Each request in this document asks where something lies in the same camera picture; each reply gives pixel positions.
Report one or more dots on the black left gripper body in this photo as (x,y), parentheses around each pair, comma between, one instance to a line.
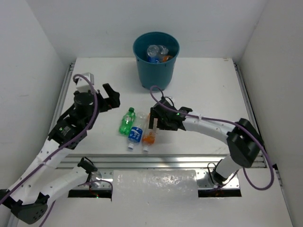
(104,100)

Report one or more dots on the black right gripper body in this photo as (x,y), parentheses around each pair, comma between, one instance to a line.
(163,122)

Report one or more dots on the orange label plastic bottle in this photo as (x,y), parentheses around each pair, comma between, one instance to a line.
(149,134)

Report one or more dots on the blue label water bottle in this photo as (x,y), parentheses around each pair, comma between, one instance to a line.
(136,131)

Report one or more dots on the green plastic soda bottle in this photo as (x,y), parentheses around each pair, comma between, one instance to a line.
(127,122)

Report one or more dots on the blue label clear bottle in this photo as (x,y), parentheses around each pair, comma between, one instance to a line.
(163,51)

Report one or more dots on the clear crushed plastic bottle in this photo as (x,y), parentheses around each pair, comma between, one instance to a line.
(152,51)

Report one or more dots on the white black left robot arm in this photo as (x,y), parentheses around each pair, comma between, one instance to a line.
(31,195)

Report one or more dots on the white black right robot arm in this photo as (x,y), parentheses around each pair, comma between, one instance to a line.
(243,141)

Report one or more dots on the teal plastic bin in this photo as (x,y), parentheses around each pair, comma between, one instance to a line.
(158,74)

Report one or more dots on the white foam front panel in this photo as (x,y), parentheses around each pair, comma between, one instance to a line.
(158,185)

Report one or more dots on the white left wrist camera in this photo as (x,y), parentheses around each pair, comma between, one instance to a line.
(81,84)

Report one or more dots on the aluminium table frame rail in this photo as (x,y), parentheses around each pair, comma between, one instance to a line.
(210,87)

